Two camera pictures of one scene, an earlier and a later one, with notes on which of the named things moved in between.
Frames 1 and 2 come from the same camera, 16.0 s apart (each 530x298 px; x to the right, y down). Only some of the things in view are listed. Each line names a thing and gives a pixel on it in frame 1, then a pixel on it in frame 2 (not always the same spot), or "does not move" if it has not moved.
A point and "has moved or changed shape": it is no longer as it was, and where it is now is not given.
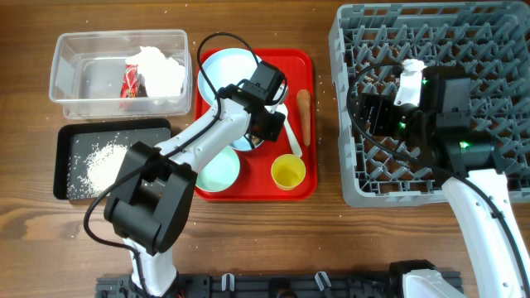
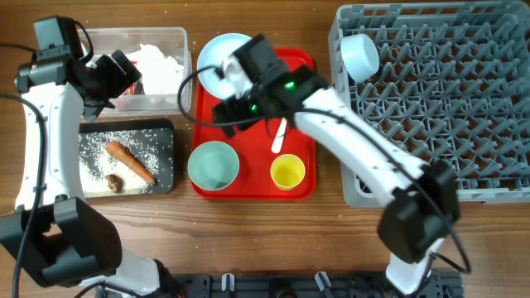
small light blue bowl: (242, 143) -> (359, 55)
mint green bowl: (221, 172) does not move
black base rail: (264, 285) does not move
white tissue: (164, 77) does not move
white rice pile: (103, 165) has moved or changed shape
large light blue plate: (224, 68) has moved or changed shape
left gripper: (272, 133) -> (119, 80)
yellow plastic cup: (287, 171) does not move
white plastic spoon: (293, 138) -> (276, 146)
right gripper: (382, 105) -> (242, 119)
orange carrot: (304, 102) has moved or changed shape
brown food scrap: (255, 140) has moved or changed shape
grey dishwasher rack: (369, 42) does not move
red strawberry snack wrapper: (129, 88) does not move
